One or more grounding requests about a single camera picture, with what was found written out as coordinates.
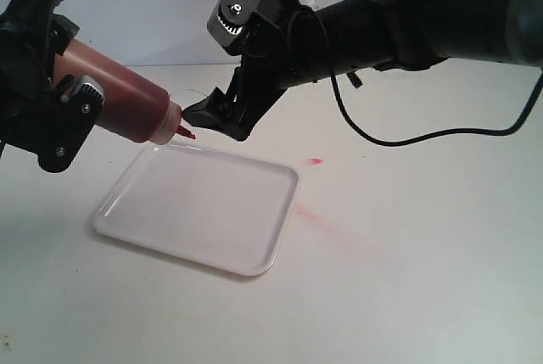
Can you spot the white rectangular plastic tray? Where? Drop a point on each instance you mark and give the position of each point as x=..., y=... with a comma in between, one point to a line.
x=213, y=208

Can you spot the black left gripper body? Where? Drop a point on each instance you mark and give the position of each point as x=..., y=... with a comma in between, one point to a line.
x=54, y=126

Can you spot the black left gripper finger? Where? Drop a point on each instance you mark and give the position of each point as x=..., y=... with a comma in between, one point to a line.
x=32, y=35

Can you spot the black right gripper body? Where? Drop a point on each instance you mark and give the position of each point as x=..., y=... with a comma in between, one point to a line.
x=265, y=35

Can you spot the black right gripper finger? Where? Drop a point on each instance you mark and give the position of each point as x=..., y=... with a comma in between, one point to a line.
x=215, y=113
x=256, y=86

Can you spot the red sauce squeeze bottle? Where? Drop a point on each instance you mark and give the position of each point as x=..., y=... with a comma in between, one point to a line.
x=134, y=107

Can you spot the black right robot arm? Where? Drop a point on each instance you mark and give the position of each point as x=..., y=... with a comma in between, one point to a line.
x=414, y=35

